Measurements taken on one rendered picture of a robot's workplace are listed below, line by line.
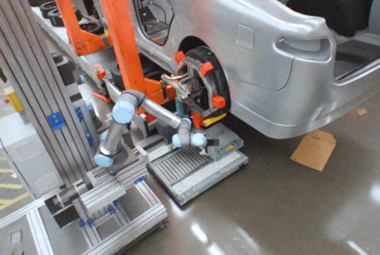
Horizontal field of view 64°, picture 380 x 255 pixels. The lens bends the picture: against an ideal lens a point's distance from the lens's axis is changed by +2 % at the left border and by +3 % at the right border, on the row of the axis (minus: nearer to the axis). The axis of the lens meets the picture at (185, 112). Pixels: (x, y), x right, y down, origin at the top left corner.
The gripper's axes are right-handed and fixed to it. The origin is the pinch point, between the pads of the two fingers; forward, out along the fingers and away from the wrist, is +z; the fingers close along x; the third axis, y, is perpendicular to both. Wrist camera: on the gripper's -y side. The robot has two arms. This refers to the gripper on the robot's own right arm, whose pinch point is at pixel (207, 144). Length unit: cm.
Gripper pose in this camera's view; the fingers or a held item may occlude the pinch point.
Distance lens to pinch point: 207.8
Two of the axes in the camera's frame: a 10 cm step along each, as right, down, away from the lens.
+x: 0.8, 9.7, -2.1
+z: 1.7, 1.9, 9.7
